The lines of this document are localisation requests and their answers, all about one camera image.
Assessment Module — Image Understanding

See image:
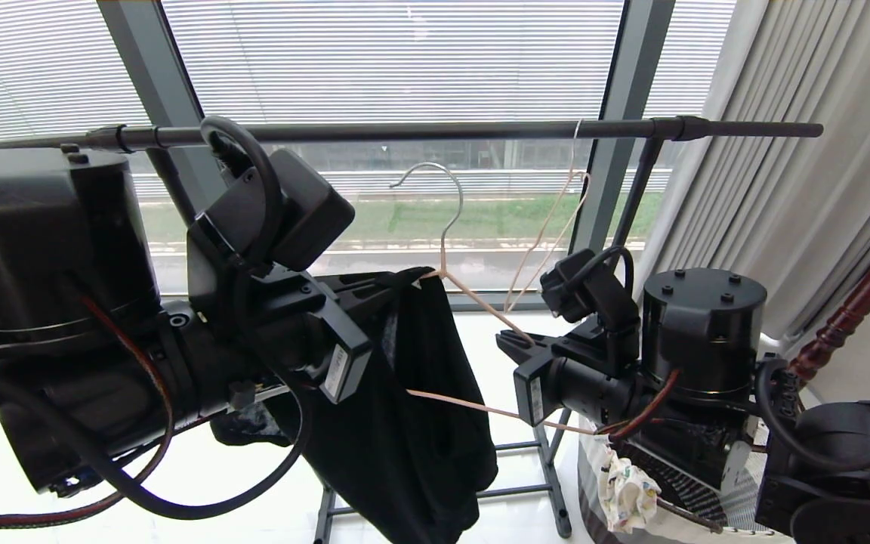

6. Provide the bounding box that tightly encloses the beige curtain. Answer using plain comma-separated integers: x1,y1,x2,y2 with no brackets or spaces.
631,0,870,352

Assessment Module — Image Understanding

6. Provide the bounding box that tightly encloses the brown wooden coat stand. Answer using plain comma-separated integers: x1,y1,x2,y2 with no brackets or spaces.
786,140,870,388

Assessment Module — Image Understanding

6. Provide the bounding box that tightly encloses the window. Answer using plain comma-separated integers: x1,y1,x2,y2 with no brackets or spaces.
0,0,738,314

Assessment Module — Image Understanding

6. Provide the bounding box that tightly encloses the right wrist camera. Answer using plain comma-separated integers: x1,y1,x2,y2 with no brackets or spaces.
539,248,641,360

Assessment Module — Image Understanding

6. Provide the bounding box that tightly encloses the cream printed garment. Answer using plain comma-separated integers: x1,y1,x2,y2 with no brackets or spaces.
600,444,664,535

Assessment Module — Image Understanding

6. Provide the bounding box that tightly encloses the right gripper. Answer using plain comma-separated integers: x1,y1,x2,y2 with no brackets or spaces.
495,330,646,429

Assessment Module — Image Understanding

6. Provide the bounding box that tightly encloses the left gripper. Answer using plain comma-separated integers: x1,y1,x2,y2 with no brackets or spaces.
174,269,419,410

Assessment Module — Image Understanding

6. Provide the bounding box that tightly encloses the white laundry basket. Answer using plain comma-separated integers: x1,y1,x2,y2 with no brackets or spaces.
577,423,783,544

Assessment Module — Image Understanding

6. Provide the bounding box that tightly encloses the pink clothes hanger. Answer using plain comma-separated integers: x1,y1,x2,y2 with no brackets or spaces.
388,161,596,437
504,119,592,313

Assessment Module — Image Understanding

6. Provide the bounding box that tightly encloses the black garment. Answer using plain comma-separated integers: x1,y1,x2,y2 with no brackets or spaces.
211,264,500,544

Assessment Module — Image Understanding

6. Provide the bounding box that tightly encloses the black clothes rack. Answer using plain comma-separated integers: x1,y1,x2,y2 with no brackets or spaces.
0,115,825,544

